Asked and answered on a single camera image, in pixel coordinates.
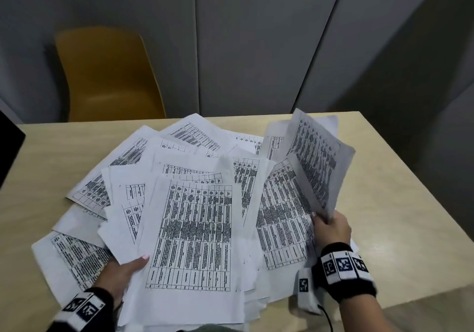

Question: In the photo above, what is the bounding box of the pile of printed papers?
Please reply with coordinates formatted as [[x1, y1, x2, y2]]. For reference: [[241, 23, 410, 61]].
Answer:
[[31, 112, 358, 332]]

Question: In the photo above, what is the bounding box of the yellow plastic chair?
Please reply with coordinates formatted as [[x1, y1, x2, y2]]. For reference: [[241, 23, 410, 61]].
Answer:
[[54, 27, 167, 123]]

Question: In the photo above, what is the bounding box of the person's right hand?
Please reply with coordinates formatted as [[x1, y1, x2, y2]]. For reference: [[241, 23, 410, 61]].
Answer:
[[311, 209, 353, 251]]

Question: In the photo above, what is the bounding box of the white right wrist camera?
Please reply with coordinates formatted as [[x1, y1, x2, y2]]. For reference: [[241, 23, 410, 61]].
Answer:
[[296, 268, 323, 314]]

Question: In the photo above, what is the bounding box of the black cable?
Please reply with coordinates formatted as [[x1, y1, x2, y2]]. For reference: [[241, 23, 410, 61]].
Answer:
[[317, 304, 334, 332]]

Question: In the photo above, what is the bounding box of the single printed paper sheet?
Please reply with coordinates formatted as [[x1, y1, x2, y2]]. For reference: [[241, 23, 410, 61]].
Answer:
[[287, 108, 356, 223]]

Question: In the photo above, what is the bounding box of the person's left hand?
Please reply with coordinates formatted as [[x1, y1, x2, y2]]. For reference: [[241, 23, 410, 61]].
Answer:
[[88, 254, 151, 310]]

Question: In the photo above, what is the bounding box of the grey green shirt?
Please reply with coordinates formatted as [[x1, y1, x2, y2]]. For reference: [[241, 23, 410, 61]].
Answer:
[[174, 323, 241, 332]]

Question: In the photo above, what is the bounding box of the black monitor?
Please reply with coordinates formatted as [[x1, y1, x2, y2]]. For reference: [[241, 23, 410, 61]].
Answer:
[[0, 110, 26, 188]]

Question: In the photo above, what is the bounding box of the black right wristband with markers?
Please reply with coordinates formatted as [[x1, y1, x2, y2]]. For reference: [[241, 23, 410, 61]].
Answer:
[[311, 242, 378, 303]]

